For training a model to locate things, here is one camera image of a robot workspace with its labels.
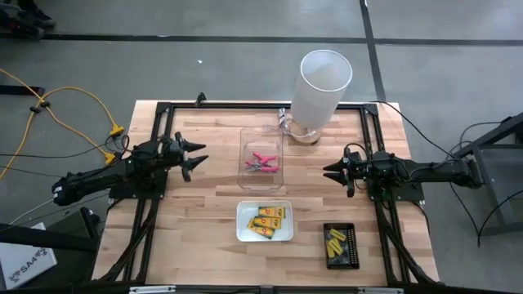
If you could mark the black equipment stand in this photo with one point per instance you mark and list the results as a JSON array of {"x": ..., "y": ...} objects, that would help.
[{"x": 41, "y": 239}]

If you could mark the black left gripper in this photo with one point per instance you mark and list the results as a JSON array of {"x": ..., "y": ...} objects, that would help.
[{"x": 173, "y": 149}]

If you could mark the yellow crayon box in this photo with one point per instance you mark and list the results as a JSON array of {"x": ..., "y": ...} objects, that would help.
[
  {"x": 267, "y": 222},
  {"x": 271, "y": 212},
  {"x": 261, "y": 232}
]

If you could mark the yellow rectangular eraser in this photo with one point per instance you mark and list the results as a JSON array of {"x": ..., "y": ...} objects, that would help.
[
  {"x": 336, "y": 246},
  {"x": 338, "y": 234},
  {"x": 330, "y": 250}
]

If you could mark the dark chair base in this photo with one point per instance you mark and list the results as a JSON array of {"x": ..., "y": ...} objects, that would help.
[{"x": 24, "y": 16}]

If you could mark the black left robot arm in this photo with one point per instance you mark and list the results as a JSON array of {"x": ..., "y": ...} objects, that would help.
[{"x": 94, "y": 179}]

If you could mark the black slotted plastic basket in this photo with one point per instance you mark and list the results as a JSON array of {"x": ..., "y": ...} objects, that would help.
[{"x": 353, "y": 261}]

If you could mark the white plastic storage bin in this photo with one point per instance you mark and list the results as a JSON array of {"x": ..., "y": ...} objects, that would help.
[{"x": 245, "y": 228}]

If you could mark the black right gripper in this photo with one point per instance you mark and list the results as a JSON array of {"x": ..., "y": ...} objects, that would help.
[{"x": 357, "y": 169}]

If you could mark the black metal side stand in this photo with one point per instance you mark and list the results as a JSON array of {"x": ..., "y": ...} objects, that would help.
[{"x": 490, "y": 134}]

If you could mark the silver metal bracket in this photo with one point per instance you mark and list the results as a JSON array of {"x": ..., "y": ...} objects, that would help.
[{"x": 151, "y": 289}]

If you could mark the white printed cardboard box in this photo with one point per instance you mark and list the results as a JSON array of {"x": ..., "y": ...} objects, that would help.
[{"x": 24, "y": 261}]

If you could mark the white shade wooden base lamp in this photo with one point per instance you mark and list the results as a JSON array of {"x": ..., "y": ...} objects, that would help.
[{"x": 323, "y": 90}]

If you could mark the clear plastic tray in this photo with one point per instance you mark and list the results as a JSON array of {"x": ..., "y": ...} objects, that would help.
[{"x": 261, "y": 179}]

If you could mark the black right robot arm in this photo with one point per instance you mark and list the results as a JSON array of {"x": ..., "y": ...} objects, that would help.
[{"x": 429, "y": 171}]

